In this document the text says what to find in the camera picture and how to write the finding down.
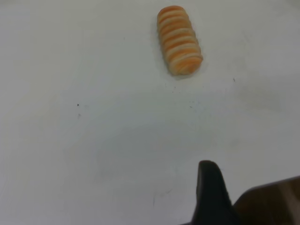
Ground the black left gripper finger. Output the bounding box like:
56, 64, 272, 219
180, 160, 244, 225

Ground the striped orange bread roll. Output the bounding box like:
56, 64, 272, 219
157, 5, 204, 76

